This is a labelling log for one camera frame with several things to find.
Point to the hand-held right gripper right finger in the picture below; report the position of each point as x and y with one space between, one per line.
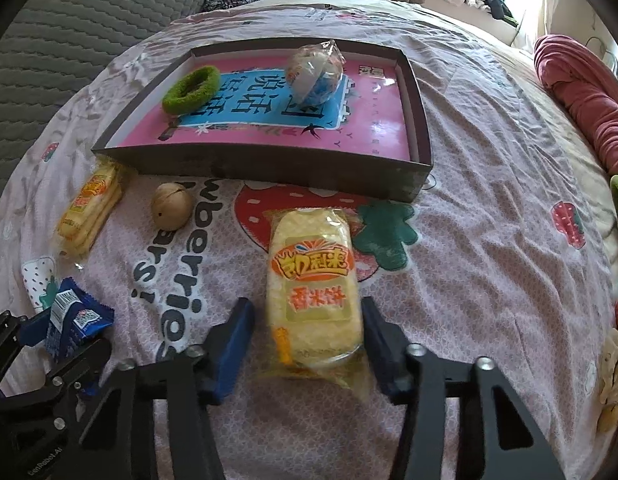
381 350

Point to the pink quilt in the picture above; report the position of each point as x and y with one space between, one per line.
579 95

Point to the blue snack packet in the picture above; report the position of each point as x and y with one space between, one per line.
74 317

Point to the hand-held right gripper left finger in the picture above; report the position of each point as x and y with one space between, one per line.
234 350

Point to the dark blue patterned cloth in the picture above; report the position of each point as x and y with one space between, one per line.
234 0

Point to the white round snack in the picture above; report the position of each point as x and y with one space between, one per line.
311 72

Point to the walnut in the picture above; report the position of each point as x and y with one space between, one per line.
171 207

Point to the white curtain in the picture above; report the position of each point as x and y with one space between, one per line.
531 20

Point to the yellow rice cracker packet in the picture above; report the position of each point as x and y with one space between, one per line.
89 200
314 280

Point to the beige bed sheet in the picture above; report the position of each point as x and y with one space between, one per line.
584 195

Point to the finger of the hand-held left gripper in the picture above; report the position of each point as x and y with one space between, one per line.
31 330
74 370

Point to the grey quilted headboard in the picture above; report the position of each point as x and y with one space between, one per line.
64 35

